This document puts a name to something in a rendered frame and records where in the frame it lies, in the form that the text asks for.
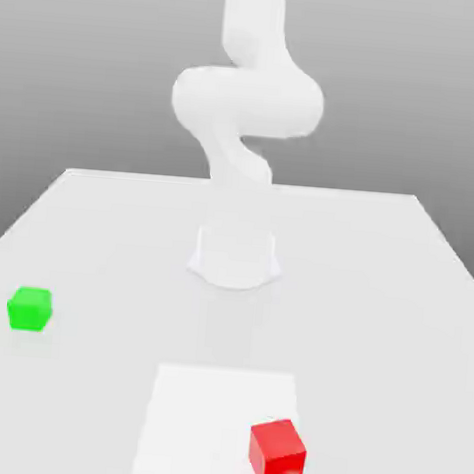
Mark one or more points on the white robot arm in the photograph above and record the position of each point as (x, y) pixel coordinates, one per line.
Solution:
(247, 101)

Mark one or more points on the small green cube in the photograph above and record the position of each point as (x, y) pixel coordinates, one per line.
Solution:
(29, 309)

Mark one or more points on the small red cube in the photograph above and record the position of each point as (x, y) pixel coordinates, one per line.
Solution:
(277, 453)

